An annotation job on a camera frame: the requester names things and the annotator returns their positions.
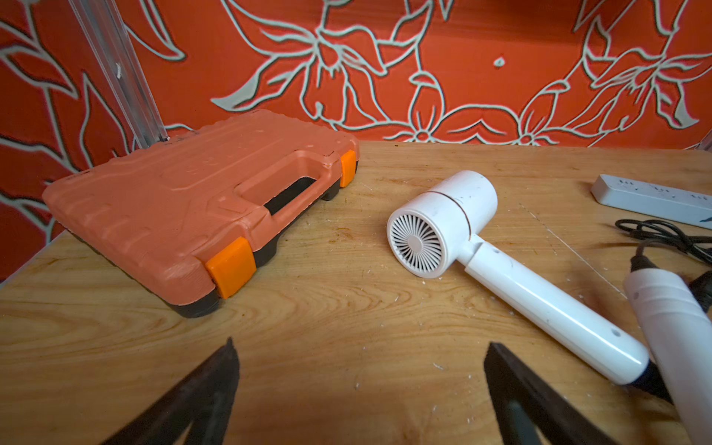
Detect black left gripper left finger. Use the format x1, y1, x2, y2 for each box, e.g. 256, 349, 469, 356
105, 339, 240, 444

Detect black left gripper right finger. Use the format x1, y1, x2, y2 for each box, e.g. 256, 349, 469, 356
484, 342, 615, 444

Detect black dryer power cables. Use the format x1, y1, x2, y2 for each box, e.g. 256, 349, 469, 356
614, 218, 712, 313

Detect white power strip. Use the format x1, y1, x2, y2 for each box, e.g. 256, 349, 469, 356
591, 174, 711, 230

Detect white hair dryer middle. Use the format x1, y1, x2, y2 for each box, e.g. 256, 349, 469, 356
624, 255, 711, 444

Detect white hair dryer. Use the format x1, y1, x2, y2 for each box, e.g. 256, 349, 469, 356
387, 171, 671, 402
624, 255, 711, 444

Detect orange plastic tool case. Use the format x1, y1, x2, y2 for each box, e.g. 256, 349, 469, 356
43, 109, 360, 318

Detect white hair dryer back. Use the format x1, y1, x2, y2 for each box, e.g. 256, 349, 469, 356
387, 171, 671, 402

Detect aluminium frame post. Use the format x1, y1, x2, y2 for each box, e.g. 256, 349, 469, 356
70, 0, 168, 148

